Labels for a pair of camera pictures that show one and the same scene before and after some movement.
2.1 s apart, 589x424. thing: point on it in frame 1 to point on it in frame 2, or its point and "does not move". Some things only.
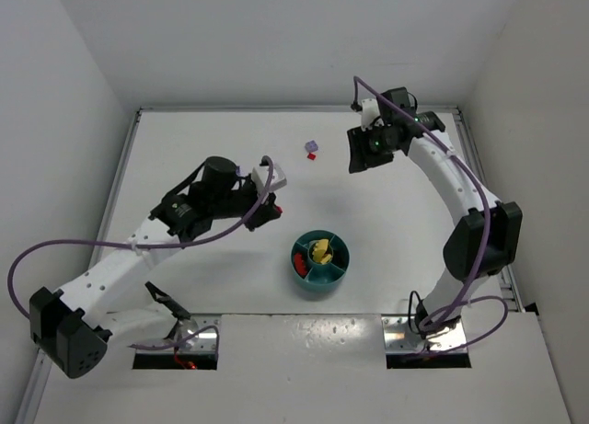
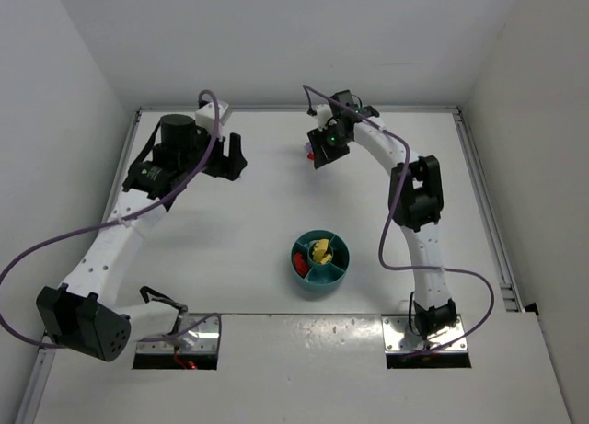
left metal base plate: [203, 342] does not move
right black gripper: [363, 150] to [325, 149]
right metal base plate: [399, 338] does not move
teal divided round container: [321, 278] does not move
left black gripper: [259, 210] to [225, 158]
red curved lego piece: [299, 264] does not move
